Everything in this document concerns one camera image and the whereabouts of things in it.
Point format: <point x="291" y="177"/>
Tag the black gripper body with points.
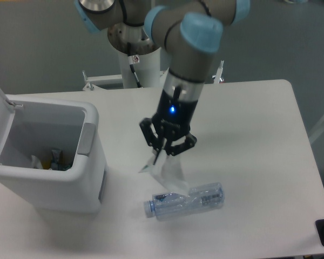
<point x="173" y="116"/>

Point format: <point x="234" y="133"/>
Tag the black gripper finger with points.
<point x="155" y="133"/>
<point x="189" y="142"/>

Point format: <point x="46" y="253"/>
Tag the clear plastic wrapper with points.
<point x="167" y="171"/>

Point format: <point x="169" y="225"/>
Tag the clear plastic bottle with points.
<point x="200" y="199"/>

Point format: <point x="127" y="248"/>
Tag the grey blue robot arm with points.
<point x="189" y="33"/>

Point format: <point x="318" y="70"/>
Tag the trash inside the can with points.
<point x="55" y="163"/>

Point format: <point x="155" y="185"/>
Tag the white trash can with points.
<point x="34" y="126"/>

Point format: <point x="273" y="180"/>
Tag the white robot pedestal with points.
<point x="139" y="60"/>

